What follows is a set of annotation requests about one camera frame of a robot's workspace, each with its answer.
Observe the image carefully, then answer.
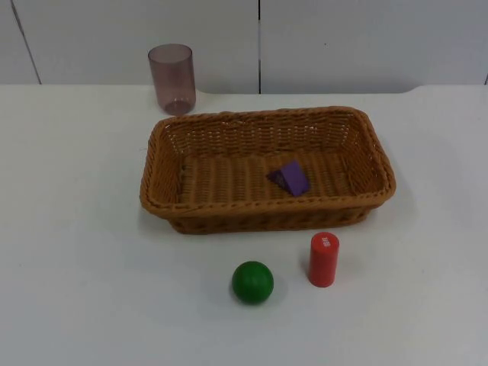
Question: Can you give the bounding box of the purple triangular block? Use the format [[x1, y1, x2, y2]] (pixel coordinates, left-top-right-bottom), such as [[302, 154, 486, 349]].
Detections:
[[266, 160, 310, 197]]

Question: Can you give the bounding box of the green ball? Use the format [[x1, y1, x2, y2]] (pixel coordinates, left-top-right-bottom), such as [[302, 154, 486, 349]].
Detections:
[[231, 261, 275, 305]]

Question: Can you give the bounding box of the brown wicker basket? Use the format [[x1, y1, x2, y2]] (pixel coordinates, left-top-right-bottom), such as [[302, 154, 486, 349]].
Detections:
[[139, 106, 397, 234]]

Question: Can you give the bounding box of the clear purple-tinted cup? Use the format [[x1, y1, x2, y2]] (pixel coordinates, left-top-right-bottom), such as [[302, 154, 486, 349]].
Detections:
[[147, 43, 197, 116]]

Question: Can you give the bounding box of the red cylinder block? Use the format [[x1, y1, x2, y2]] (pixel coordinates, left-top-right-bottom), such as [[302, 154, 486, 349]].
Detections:
[[308, 231, 341, 287]]

